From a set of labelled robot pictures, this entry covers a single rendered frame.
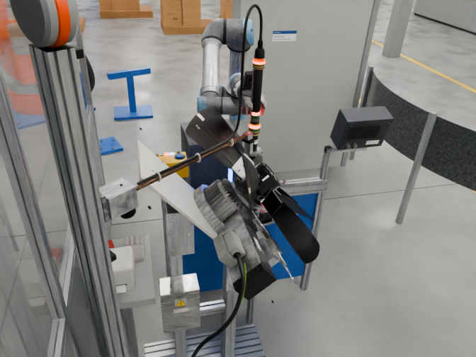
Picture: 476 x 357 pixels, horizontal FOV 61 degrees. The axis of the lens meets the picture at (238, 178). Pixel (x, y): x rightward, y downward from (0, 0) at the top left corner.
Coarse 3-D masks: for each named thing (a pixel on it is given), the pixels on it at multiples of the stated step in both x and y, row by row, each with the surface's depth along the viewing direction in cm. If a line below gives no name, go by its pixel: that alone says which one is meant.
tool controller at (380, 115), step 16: (352, 112) 205; (368, 112) 207; (384, 112) 208; (336, 128) 211; (352, 128) 203; (368, 128) 206; (384, 128) 208; (336, 144) 213; (352, 144) 212; (368, 144) 215
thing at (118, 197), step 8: (112, 184) 115; (120, 184) 115; (128, 184) 115; (104, 192) 112; (112, 192) 112; (120, 192) 112; (128, 192) 113; (136, 192) 116; (104, 200) 109; (112, 200) 110; (120, 200) 112; (128, 200) 115; (136, 200) 117; (104, 208) 110; (112, 208) 111; (120, 208) 113; (128, 208) 116; (104, 216) 112; (112, 216) 112
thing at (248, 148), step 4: (244, 132) 153; (248, 136) 152; (252, 136) 154; (244, 140) 154; (248, 140) 153; (252, 140) 154; (244, 144) 157; (248, 144) 156; (252, 144) 156; (244, 148) 158; (248, 148) 156; (252, 148) 157; (260, 148) 161; (244, 152) 159; (248, 152) 157; (252, 152) 158; (256, 152) 158; (260, 152) 159; (252, 156) 158; (256, 156) 158
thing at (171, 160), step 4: (184, 152) 199; (160, 156) 195; (164, 156) 195; (168, 156) 195; (172, 156) 195; (184, 156) 195; (164, 160) 192; (168, 160) 192; (172, 160) 192; (176, 160) 192; (180, 160) 192; (168, 164) 190; (172, 164) 191; (184, 168) 193; (176, 172) 193; (180, 172) 194; (184, 172) 194; (180, 176) 195; (184, 176) 196
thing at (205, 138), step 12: (192, 120) 147; (204, 120) 151; (216, 120) 155; (192, 132) 145; (204, 132) 149; (216, 132) 152; (228, 132) 156; (204, 144) 147; (216, 144) 150; (240, 144) 156; (216, 156) 149; (228, 156) 152; (240, 156) 154
